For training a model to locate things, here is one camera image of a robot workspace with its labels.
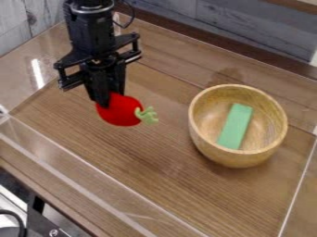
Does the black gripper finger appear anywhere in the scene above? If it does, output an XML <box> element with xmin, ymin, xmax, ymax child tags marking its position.
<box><xmin>81</xmin><ymin>65</ymin><xmax>109</xmax><ymax>107</ymax></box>
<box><xmin>108</xmin><ymin>60</ymin><xmax>125</xmax><ymax>94</ymax></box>

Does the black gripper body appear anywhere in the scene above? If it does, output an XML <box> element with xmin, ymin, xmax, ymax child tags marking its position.
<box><xmin>53</xmin><ymin>3</ymin><xmax>141</xmax><ymax>91</ymax></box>

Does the red plush tomato green stem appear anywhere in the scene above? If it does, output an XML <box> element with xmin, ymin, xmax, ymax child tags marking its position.
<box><xmin>95</xmin><ymin>93</ymin><xmax>159</xmax><ymax>127</ymax></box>

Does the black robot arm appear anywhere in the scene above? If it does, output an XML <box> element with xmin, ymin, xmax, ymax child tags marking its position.
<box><xmin>53</xmin><ymin>0</ymin><xmax>141</xmax><ymax>107</ymax></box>

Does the green rectangular block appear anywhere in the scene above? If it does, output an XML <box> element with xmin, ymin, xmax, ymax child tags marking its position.
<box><xmin>216</xmin><ymin>104</ymin><xmax>252</xmax><ymax>150</ymax></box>

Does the wooden bowl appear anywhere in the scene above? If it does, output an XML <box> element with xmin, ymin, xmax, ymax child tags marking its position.
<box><xmin>188</xmin><ymin>84</ymin><xmax>288</xmax><ymax>168</ymax></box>

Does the clear acrylic corner bracket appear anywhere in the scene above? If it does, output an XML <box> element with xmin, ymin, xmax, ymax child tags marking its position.
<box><xmin>112</xmin><ymin>12</ymin><xmax>121</xmax><ymax>33</ymax></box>

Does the clear acrylic front wall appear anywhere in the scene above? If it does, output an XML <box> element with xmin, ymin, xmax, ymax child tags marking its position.
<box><xmin>0</xmin><ymin>106</ymin><xmax>207</xmax><ymax>237</ymax></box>

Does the black cable under table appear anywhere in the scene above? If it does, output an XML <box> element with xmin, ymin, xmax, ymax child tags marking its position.
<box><xmin>0</xmin><ymin>208</ymin><xmax>28</xmax><ymax>237</ymax></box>

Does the black table leg frame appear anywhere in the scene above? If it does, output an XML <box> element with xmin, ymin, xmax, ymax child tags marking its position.
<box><xmin>25</xmin><ymin>194</ymin><xmax>70</xmax><ymax>237</ymax></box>

